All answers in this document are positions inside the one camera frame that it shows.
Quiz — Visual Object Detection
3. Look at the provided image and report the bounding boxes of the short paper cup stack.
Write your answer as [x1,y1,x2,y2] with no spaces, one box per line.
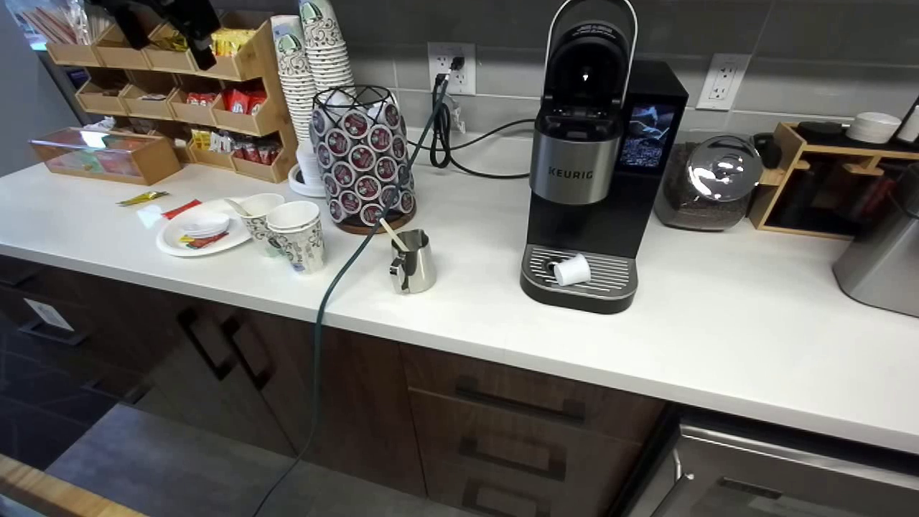
[268,13,325,181]

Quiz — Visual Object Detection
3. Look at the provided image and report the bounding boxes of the tall paper cup stack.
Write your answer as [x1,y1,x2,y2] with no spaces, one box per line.
[297,0,358,97]

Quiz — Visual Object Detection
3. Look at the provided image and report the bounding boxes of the steel milk pitcher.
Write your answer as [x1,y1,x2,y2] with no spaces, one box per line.
[384,228,439,300]

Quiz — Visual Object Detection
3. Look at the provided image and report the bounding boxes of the olive yellow packets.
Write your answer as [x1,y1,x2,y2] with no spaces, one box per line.
[146,23,190,56]

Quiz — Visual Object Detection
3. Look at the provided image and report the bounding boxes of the bright yellow sweetener packets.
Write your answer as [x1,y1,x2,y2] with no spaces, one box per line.
[209,26,258,60]

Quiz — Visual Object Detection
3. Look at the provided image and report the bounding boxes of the wooden condiment organizer shelf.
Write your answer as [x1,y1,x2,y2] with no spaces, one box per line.
[40,13,302,186]

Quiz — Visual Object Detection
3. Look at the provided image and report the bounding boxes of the wrapped straws bundle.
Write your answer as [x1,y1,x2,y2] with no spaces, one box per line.
[18,4,98,53]

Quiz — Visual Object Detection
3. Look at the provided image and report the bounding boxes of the red packets with white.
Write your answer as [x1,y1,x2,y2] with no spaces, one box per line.
[222,83,271,118]

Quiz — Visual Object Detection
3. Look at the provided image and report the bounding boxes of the small red condiment packets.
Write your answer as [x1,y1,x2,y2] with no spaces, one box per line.
[228,139,284,166]

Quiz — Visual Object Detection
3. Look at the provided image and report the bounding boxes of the wooden tea bag box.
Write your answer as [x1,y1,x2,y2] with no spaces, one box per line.
[28,128,183,186]

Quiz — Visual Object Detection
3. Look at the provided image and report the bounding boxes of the yellow stick packet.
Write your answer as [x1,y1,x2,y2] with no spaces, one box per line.
[117,186,173,209]

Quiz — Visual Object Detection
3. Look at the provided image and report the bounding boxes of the red ketchup packet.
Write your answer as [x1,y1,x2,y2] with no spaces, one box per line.
[159,195,206,225]

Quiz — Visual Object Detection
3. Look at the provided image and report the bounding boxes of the white plastic lid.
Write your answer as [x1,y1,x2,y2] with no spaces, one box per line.
[175,209,235,242]

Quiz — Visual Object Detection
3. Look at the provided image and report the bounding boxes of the yellow red sauce packets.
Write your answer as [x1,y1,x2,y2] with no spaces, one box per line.
[182,230,231,253]

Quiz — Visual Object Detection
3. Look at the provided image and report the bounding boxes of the white paper plate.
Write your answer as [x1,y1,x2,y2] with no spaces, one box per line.
[152,205,255,263]

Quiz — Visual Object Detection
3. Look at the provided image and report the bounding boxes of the wooden stir stick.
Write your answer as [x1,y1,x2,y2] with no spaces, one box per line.
[377,217,409,257]

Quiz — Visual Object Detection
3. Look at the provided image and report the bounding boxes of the white cabinet label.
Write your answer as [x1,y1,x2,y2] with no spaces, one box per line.
[21,297,78,336]

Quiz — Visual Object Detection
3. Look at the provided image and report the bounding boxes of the black silver coffee maker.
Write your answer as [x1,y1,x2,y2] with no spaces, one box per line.
[516,0,691,317]

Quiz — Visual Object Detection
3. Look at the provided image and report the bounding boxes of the dark wood cabinet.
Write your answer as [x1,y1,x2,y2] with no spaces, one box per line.
[0,253,671,517]

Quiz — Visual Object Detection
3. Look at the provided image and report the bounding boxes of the white coffee pod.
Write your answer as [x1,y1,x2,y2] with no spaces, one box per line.
[549,253,597,291]

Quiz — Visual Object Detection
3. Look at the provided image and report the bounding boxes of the light wooden board edge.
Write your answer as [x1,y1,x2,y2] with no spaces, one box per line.
[0,452,146,517]

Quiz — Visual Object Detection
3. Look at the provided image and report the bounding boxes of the round silver appliance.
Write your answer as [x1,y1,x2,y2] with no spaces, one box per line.
[651,133,766,235]

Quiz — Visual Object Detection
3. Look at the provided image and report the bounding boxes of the wooden countertop rack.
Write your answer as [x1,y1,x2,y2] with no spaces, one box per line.
[747,118,919,240]

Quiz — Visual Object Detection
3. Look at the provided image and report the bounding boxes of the white round container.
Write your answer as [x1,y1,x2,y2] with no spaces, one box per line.
[845,110,904,148]

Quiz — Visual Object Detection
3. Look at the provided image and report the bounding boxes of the stainless steel appliance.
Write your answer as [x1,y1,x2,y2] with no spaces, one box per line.
[829,175,919,321]

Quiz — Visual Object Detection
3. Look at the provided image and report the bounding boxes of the stainless steel dishwasher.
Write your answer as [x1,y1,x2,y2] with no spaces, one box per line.
[627,421,919,517]

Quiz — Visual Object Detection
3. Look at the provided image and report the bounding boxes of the wire coffee pod holder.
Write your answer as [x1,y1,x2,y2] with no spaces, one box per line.
[310,83,423,240]

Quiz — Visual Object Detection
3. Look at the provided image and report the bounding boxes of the white wall outlet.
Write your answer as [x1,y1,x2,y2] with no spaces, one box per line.
[424,40,480,97]
[696,53,755,115]

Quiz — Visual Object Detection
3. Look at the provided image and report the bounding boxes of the black power cable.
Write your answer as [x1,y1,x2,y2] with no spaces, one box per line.
[424,56,539,184]

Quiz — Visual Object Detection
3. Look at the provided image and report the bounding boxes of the black door handle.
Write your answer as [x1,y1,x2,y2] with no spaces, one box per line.
[179,304,239,383]
[222,314,278,390]

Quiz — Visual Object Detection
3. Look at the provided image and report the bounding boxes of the dark green cable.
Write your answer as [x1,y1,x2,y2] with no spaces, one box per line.
[251,69,455,517]

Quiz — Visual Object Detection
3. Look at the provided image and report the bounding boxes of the black drawer handle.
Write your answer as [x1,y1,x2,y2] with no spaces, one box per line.
[456,433,568,482]
[452,379,588,426]

